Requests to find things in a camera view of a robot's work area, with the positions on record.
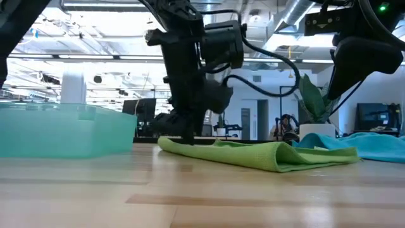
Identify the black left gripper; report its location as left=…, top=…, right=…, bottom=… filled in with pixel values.
left=151, top=41, right=234, bottom=146

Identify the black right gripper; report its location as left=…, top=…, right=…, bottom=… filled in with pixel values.
left=327, top=35, right=405, bottom=101

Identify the green microfiber towel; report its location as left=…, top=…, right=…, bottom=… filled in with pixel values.
left=157, top=136, right=361, bottom=174

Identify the blue microfiber towel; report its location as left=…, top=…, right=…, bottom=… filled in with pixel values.
left=292, top=132, right=405, bottom=164

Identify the teal translucent plastic basket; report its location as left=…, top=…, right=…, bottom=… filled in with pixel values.
left=0, top=101, right=138, bottom=159

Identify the small cactus in white pot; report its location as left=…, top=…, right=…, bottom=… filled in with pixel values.
left=216, top=114, right=227, bottom=137

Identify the green plant in white pot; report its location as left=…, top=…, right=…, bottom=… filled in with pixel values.
left=297, top=73, right=341, bottom=140

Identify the black office monitor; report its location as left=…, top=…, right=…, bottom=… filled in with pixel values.
left=122, top=98, right=157, bottom=123

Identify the person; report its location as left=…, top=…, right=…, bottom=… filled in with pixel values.
left=270, top=113, right=300, bottom=142

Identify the white building pillar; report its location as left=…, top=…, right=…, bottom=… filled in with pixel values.
left=59, top=71, right=87, bottom=105

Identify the long black hanging cable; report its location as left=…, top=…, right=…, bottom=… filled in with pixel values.
left=328, top=80, right=365, bottom=117

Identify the black wall television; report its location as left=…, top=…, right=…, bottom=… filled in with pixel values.
left=354, top=102, right=401, bottom=131

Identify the black left wrist camera cable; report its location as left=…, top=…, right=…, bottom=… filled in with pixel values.
left=197, top=9, right=301, bottom=98

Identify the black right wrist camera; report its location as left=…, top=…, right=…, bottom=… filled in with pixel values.
left=304, top=8, right=352, bottom=36

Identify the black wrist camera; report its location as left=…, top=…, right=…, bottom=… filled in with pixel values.
left=304, top=8, right=352, bottom=36
left=201, top=20, right=245, bottom=70

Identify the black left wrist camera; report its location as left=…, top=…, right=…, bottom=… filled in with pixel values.
left=201, top=20, right=245, bottom=70

